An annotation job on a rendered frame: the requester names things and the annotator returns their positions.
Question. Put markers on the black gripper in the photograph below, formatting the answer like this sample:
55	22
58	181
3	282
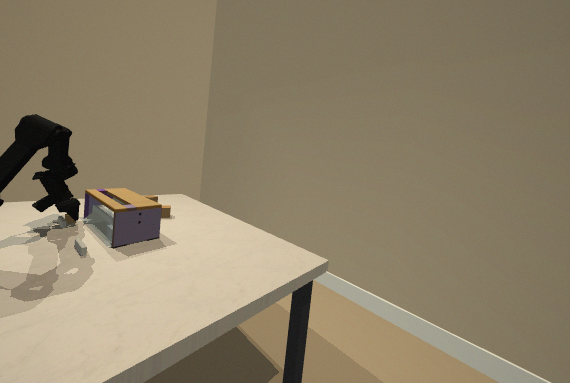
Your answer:
63	194

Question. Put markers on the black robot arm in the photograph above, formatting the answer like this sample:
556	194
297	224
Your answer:
31	134

